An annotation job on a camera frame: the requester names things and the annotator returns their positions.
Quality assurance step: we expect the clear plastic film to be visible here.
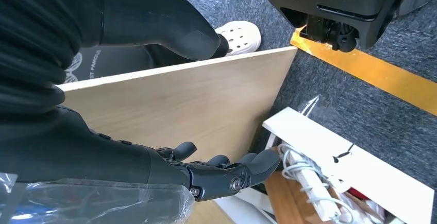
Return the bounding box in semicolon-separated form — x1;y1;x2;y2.
0;173;195;224

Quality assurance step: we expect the ribbed robot right arm sleeve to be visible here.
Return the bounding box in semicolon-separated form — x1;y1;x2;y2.
0;0;85;117

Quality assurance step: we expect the white panel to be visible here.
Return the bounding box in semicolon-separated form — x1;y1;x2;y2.
215;188;278;224

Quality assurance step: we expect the white clog shoe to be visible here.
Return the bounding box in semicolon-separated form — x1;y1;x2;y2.
215;20;262;57

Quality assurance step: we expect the brown wooden board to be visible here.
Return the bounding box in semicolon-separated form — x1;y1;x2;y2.
264;171;330;224

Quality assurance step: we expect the clear plastic scrap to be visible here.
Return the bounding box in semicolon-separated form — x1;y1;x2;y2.
297;94;321;118

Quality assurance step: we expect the white power strip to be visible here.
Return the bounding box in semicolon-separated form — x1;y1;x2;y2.
286;149;342;222

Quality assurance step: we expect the yellow floor tape strip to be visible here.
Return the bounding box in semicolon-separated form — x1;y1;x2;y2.
290;28;437;117

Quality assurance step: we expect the white cable bundle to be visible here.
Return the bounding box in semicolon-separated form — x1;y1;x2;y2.
277;142;358;224

